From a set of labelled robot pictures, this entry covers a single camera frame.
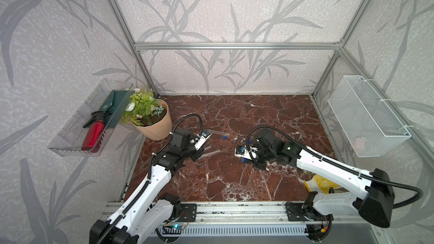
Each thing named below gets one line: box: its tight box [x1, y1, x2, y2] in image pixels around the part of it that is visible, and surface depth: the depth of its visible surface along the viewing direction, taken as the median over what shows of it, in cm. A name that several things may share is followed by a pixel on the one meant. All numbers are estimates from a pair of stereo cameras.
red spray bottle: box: [81, 111, 112, 154], surface depth 61 cm
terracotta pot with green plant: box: [121, 88, 173, 141], surface depth 86 cm
